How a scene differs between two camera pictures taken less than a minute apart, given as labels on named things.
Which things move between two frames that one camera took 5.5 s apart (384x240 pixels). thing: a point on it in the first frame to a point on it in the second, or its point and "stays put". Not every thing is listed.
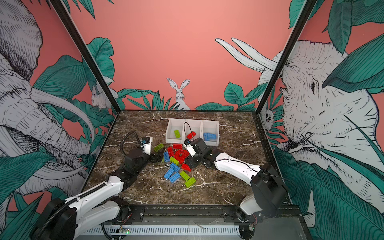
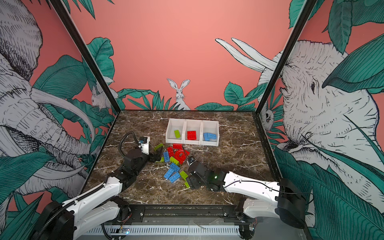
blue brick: (207, 136) stays put
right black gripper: (191, 163) to (192, 182)
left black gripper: (154, 159) stays put
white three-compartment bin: (178, 130) stays put
